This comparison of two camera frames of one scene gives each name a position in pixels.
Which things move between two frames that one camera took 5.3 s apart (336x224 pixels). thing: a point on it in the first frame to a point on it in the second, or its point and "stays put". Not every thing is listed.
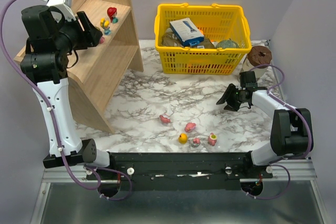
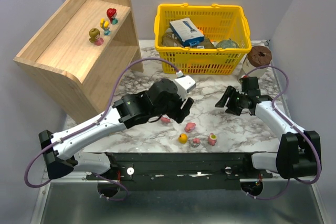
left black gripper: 85,28 to 181,109
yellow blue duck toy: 104,24 stays put
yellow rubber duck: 182,138 stays put
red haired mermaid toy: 112,12 stays put
